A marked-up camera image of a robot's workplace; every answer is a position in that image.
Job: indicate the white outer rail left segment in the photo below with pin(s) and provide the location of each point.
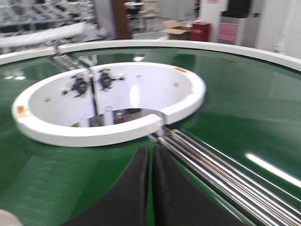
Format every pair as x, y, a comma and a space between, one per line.
26, 54

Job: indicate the cardboard box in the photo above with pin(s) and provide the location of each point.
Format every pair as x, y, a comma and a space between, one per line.
176, 31

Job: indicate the green conveyor belt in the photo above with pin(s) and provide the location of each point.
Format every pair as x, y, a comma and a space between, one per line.
251, 118

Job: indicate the red box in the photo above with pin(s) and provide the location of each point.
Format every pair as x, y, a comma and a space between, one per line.
200, 31

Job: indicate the black bearing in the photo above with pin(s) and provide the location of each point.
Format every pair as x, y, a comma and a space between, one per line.
106, 77
78, 85

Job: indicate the black bearing left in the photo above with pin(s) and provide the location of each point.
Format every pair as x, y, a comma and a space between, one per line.
78, 85

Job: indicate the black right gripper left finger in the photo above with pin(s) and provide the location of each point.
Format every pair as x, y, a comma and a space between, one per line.
124, 204

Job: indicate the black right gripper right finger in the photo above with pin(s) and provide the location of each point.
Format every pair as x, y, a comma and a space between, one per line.
177, 202

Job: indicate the black bearing right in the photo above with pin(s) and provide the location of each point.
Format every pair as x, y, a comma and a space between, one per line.
106, 77

